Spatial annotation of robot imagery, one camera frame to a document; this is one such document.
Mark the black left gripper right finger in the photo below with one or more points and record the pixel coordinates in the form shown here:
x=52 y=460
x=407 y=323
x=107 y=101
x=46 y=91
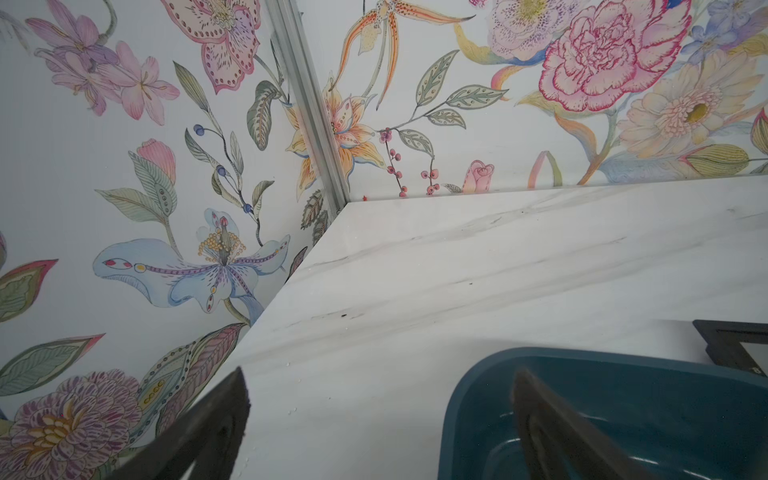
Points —
x=558 y=442

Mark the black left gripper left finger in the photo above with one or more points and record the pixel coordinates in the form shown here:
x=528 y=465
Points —
x=203 y=443

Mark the black white chess board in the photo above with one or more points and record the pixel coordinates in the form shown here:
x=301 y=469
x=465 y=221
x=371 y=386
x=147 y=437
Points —
x=736 y=345

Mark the teal plastic tray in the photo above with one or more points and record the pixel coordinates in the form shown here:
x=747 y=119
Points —
x=678 y=420

